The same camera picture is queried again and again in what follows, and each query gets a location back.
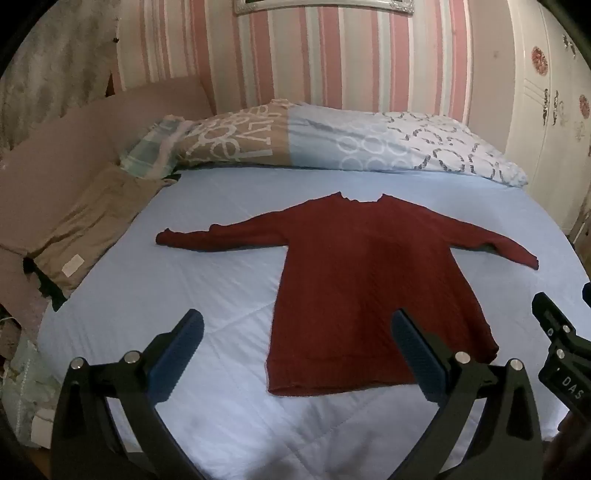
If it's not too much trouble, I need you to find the white ornate picture frame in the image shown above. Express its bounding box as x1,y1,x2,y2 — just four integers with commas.
233,0,414,17

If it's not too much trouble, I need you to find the person's right hand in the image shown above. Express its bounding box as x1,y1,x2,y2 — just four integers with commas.
542,408,591,480

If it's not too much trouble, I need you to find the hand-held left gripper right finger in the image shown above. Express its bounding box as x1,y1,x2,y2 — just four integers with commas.
392,309,546,480

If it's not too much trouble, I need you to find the dark cloth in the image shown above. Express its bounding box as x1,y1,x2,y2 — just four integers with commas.
23,257,68,311

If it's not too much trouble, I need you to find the white wardrobe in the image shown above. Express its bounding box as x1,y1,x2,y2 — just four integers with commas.
503,0,591,241

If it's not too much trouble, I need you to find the dark red knit sweater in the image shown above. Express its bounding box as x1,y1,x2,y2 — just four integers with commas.
156,191,541,397

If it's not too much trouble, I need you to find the light blue patterned pillow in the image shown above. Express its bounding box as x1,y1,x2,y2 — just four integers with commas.
121,98,529,188

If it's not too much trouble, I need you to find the grey patterned curtain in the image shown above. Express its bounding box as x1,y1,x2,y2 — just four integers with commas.
0,0,121,153

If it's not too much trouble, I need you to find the folded brown cloth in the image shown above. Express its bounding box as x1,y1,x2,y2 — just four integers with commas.
23,164,178,301

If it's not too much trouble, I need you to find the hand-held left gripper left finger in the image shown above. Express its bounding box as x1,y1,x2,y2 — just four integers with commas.
51,308,205,480

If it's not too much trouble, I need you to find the pale green lace cloth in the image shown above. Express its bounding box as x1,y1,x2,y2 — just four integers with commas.
0,337,63,450

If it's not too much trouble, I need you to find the brown cardboard panel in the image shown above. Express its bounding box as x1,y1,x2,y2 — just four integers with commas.
0,74,218,324

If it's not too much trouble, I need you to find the white cloth label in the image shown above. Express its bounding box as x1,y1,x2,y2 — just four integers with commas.
61,254,85,278

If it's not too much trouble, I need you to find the light blue bed sheet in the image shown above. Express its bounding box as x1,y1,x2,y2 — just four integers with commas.
39,166,591,480

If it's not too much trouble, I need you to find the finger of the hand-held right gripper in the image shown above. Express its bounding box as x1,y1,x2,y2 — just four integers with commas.
531,292,591,358

